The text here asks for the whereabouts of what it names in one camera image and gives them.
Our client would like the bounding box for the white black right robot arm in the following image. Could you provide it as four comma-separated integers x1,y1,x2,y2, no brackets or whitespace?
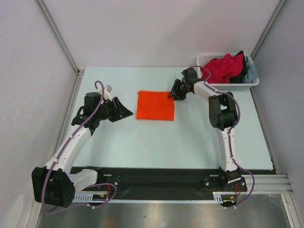
168,67,241,190

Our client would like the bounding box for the orange t-shirt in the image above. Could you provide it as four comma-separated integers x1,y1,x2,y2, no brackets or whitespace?
136,91,175,121

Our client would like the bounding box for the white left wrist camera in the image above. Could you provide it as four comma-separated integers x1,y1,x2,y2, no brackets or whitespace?
102,85,113,101

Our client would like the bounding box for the black front mounting rail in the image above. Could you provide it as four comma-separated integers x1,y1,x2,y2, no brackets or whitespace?
71,166,278,201

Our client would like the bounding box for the aluminium corner post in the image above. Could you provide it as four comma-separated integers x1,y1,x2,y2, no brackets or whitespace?
34,0,79,75
250,0,288,59

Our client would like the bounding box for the aluminium front frame rail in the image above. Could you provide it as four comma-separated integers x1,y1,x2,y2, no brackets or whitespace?
33,173,295,194

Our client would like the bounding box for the aluminium left side rail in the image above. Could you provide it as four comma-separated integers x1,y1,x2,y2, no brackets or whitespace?
51,68,85,157

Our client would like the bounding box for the aluminium right corner post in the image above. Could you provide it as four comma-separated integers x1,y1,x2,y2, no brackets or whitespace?
250,0,288,59

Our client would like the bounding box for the aluminium left corner post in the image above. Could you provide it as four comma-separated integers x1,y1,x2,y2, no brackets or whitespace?
34,0,79,75

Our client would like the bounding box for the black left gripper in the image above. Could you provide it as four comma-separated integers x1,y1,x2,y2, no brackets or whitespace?
95,96,133,122

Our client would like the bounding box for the grey blue t-shirt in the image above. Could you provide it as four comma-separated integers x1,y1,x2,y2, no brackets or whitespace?
243,56,258,84

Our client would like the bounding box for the white slotted cable duct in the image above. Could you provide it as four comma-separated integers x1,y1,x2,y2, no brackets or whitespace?
71,191,238,204

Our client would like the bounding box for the black t-shirt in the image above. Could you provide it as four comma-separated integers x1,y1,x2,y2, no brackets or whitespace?
229,50,248,84

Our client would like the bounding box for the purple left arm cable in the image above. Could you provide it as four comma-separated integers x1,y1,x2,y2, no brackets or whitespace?
40,80,117,216

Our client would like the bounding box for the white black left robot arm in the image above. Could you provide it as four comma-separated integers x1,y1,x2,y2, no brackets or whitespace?
31,92,133,208

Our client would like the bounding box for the magenta t-shirt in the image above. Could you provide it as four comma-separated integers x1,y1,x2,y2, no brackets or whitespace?
200,53,242,84

